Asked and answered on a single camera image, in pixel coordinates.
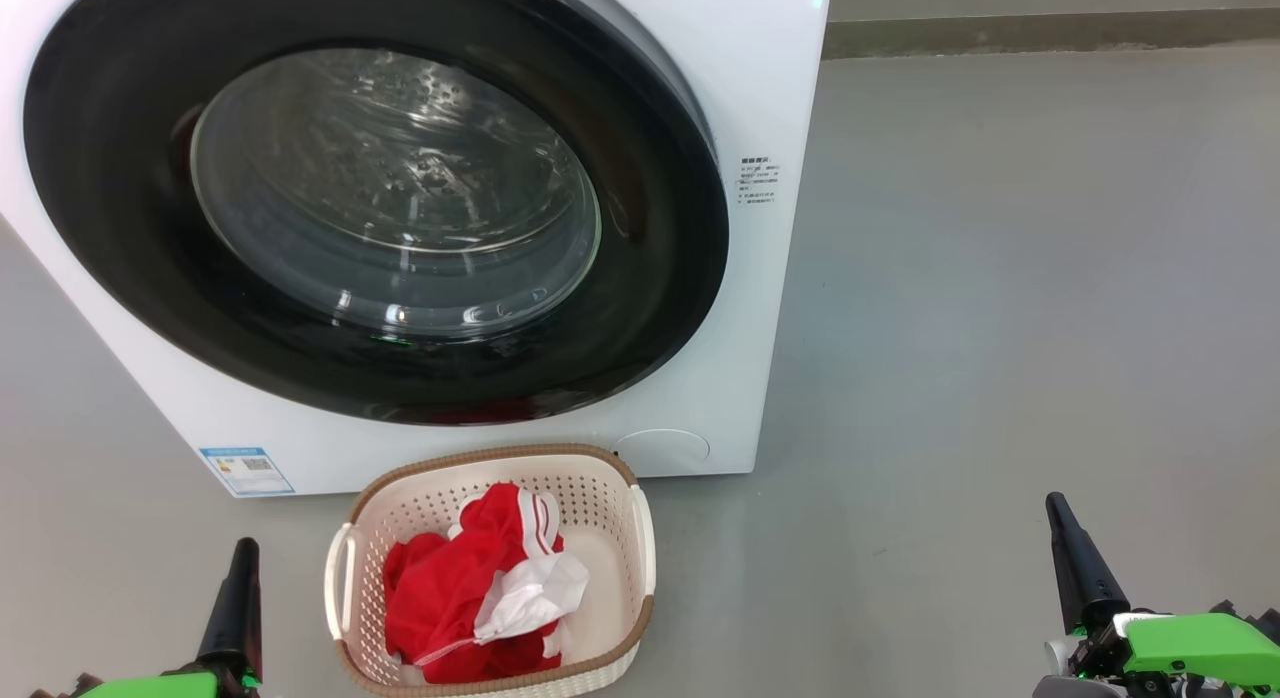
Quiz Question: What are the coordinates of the white front-load washing machine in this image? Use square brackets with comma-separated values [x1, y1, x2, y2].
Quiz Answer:
[0, 0, 834, 499]

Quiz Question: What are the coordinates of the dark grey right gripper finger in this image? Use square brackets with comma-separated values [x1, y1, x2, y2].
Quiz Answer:
[1045, 492, 1131, 636]

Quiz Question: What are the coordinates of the red and white garment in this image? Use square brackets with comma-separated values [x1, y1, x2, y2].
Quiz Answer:
[383, 482, 591, 685]

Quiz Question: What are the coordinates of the blue energy label sticker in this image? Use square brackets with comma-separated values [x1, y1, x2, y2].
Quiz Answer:
[198, 446, 297, 497]

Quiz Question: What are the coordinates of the cream perforated laundry basket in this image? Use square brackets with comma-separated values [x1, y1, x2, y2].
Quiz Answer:
[323, 443, 657, 698]

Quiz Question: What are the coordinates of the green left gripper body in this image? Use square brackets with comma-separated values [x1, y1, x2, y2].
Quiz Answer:
[75, 671, 263, 698]

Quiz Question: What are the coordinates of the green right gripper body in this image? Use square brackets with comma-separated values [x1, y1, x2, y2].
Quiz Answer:
[1035, 603, 1280, 698]

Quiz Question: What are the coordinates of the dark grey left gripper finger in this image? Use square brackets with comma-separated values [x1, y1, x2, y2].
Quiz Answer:
[197, 538, 263, 679]

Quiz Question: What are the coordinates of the round drain filter cover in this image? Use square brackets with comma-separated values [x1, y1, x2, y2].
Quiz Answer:
[613, 428, 711, 474]

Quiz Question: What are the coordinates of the round glass washer door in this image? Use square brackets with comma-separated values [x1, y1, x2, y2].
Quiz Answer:
[22, 0, 729, 426]

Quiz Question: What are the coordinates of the printed text label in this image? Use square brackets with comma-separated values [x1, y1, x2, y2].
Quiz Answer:
[738, 156, 783, 207]

